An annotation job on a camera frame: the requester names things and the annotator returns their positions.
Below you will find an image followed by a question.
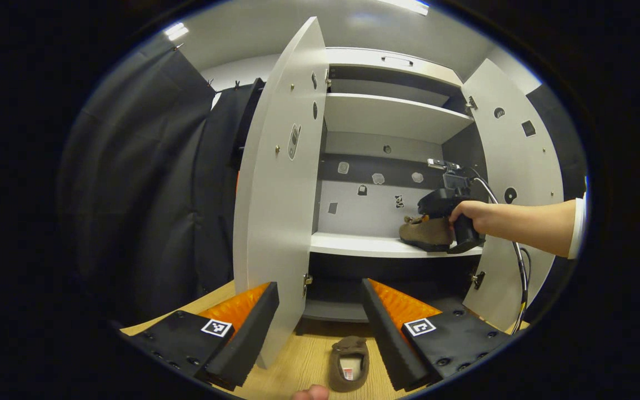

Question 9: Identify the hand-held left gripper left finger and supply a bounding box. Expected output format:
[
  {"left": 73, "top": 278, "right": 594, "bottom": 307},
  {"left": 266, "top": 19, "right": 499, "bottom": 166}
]
[{"left": 122, "top": 282, "right": 280, "bottom": 391}]

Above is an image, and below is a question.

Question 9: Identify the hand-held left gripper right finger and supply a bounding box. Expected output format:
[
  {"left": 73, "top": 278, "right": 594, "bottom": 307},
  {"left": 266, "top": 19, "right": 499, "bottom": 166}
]
[{"left": 361, "top": 278, "right": 512, "bottom": 392}]

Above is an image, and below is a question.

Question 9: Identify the brown suede shoe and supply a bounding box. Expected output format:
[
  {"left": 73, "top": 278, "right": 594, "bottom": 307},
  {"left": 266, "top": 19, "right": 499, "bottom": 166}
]
[
  {"left": 399, "top": 216, "right": 455, "bottom": 252},
  {"left": 328, "top": 335, "right": 371, "bottom": 393}
]

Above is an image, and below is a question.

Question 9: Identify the white cabinet door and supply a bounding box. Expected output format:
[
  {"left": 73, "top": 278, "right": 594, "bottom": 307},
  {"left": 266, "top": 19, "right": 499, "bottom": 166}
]
[
  {"left": 233, "top": 17, "right": 329, "bottom": 370},
  {"left": 461, "top": 58, "right": 565, "bottom": 332}
]

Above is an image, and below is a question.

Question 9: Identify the white shoe cabinet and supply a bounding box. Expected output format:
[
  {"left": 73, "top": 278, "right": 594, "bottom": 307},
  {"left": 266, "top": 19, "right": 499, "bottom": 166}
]
[{"left": 233, "top": 17, "right": 565, "bottom": 370}]

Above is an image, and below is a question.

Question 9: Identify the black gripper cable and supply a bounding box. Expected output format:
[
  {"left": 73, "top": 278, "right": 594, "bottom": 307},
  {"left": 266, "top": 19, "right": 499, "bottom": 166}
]
[{"left": 467, "top": 167, "right": 533, "bottom": 334}]

